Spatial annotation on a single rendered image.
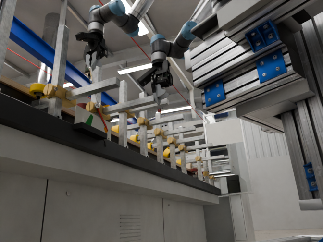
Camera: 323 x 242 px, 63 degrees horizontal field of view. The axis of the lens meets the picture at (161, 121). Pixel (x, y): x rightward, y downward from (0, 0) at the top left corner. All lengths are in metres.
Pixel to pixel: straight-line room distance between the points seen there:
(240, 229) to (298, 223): 6.62
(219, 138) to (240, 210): 0.95
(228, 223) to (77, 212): 2.53
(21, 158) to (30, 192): 0.31
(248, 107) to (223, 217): 2.76
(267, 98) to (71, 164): 0.80
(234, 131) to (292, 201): 6.65
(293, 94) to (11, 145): 0.93
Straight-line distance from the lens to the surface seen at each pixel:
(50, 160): 1.07
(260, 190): 10.04
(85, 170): 1.20
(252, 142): 10.35
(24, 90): 1.31
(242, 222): 3.53
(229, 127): 3.70
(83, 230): 1.50
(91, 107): 1.29
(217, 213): 3.71
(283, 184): 10.10
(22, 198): 1.24
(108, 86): 1.03
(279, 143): 10.40
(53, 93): 1.12
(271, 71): 0.93
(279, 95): 1.00
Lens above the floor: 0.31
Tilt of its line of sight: 22 degrees up
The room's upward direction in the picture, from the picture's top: 3 degrees counter-clockwise
